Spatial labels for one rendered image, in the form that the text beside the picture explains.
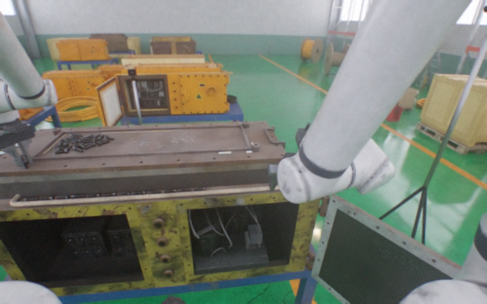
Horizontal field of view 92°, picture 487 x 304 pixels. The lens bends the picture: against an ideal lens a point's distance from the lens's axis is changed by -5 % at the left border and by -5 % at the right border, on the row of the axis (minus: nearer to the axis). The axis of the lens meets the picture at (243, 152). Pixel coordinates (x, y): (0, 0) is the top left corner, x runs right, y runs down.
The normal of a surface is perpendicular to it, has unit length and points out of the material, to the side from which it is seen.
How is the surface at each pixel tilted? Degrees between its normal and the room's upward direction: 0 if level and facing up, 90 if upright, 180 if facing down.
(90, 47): 90
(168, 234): 90
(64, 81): 90
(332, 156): 105
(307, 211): 90
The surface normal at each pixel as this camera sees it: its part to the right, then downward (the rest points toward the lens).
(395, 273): -0.78, 0.28
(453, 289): -0.10, -0.91
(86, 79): 0.19, 0.47
